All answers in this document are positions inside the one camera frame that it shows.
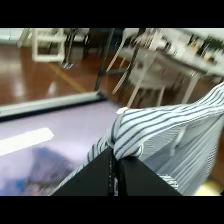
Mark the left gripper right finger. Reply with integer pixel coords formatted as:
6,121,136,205
116,155,181,197

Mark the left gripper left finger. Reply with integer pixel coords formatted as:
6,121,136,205
52,147,116,197

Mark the blue white striped shirt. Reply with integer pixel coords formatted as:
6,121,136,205
49,81,224,197

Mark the white chair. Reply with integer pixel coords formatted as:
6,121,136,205
111,29,169,108

